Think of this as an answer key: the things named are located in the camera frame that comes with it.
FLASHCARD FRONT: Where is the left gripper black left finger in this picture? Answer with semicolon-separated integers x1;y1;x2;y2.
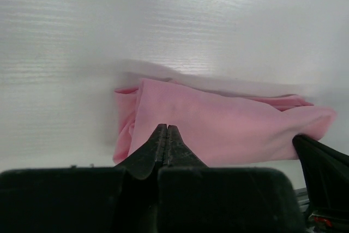
1;124;167;232

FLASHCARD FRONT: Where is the pink t-shirt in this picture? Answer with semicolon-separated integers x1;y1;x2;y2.
113;79;336;166

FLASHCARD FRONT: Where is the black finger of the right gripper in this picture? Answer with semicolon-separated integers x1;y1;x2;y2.
292;135;348;212

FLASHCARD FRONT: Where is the aluminium rail frame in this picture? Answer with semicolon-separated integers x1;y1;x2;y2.
294;188;310;214

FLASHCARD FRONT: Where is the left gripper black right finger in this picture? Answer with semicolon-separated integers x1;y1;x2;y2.
158;126;305;232

